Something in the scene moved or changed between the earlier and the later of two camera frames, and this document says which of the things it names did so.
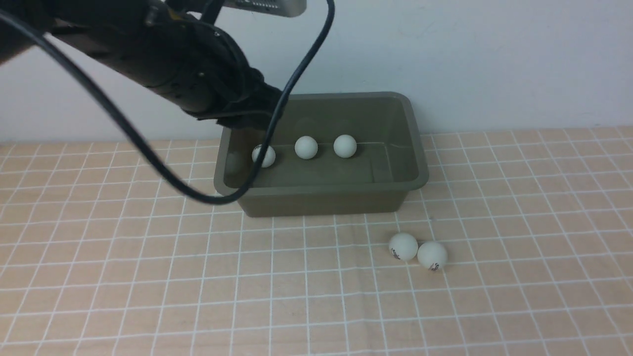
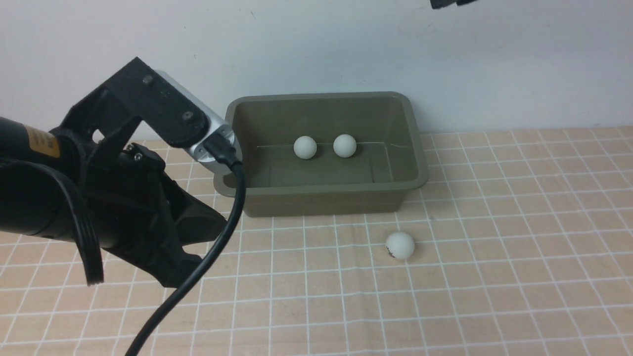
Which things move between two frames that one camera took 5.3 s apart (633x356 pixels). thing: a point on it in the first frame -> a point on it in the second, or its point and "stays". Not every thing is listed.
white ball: (306, 147) stays
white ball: (403, 246) stays
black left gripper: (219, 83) -> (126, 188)
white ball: (344, 146) stays
